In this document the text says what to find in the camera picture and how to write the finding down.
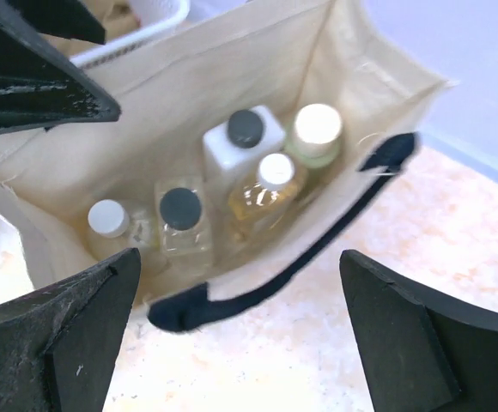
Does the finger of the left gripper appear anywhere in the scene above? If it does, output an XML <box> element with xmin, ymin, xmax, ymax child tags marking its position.
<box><xmin>0</xmin><ymin>8</ymin><xmax>121</xmax><ymax>135</ymax></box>
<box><xmin>6</xmin><ymin>0</ymin><xmax>106</xmax><ymax>45</ymax></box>

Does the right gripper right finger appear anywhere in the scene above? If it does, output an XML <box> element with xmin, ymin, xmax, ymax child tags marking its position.
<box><xmin>339</xmin><ymin>250</ymin><xmax>498</xmax><ymax>411</ymax></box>

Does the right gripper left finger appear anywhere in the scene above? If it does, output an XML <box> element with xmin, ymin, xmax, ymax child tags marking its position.
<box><xmin>0</xmin><ymin>249</ymin><xmax>141</xmax><ymax>411</ymax></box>

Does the clear bottle white cap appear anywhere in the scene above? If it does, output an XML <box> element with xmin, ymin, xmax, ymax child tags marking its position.
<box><xmin>87</xmin><ymin>199</ymin><xmax>159</xmax><ymax>260</ymax></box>

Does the clear bottle dark cap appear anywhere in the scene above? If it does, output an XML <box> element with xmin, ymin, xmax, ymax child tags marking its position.
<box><xmin>154</xmin><ymin>175</ymin><xmax>214</xmax><ymax>273</ymax></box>

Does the white square bottle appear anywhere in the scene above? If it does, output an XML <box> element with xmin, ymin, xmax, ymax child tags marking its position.
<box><xmin>203</xmin><ymin>106</ymin><xmax>286</xmax><ymax>197</ymax></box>

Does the amber liquid bottle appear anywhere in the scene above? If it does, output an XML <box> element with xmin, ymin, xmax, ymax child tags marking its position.
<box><xmin>228</xmin><ymin>153</ymin><xmax>308</xmax><ymax>241</ymax></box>

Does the green bottle beige cap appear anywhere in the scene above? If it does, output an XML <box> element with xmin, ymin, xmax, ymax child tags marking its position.
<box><xmin>284</xmin><ymin>103</ymin><xmax>343</xmax><ymax>191</ymax></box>

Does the brown cloth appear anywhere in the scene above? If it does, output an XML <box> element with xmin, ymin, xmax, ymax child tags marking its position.
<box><xmin>43</xmin><ymin>0</ymin><xmax>141</xmax><ymax>57</ymax></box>

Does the white plastic basket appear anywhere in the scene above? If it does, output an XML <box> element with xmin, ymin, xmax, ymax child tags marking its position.
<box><xmin>70</xmin><ymin>0</ymin><xmax>191</xmax><ymax>69</ymax></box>

